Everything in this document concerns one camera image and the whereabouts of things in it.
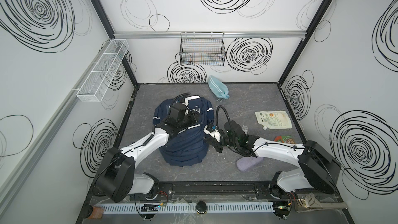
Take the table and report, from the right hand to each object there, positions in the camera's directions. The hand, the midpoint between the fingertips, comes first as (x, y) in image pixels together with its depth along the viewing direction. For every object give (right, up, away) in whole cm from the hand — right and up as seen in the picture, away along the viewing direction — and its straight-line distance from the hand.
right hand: (204, 141), depth 78 cm
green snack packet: (+49, -2, +13) cm, 50 cm away
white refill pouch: (+46, +8, +21) cm, 51 cm away
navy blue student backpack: (-8, -3, 0) cm, 8 cm away
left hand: (-1, +14, +4) cm, 14 cm away
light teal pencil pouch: (+11, +30, +36) cm, 48 cm away
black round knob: (-1, -22, -16) cm, 28 cm away
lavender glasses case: (+22, -12, +1) cm, 25 cm away
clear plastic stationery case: (+26, +3, +15) cm, 30 cm away
